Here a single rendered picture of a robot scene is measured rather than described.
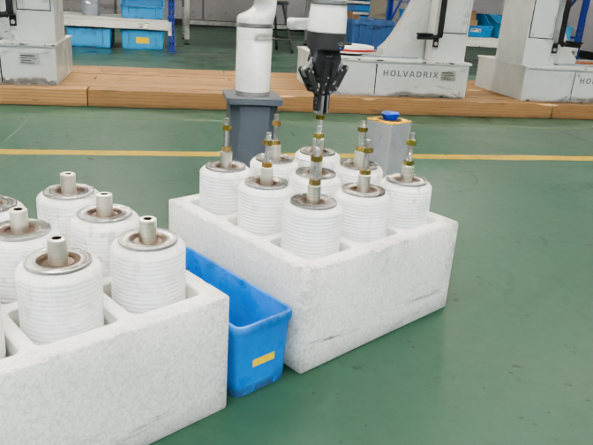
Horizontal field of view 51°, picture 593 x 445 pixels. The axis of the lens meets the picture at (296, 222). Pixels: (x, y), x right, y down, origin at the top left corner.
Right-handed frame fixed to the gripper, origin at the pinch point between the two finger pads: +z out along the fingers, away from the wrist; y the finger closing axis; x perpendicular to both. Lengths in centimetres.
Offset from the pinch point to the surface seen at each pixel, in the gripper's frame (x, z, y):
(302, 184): -12.2, 10.9, -17.3
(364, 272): -30.2, 20.7, -20.3
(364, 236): -26.4, 16.5, -16.5
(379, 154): -6.5, 11.1, 13.2
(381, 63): 111, 11, 170
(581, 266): -42, 35, 49
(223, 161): 0.9, 8.6, -24.6
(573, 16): 248, -11, 757
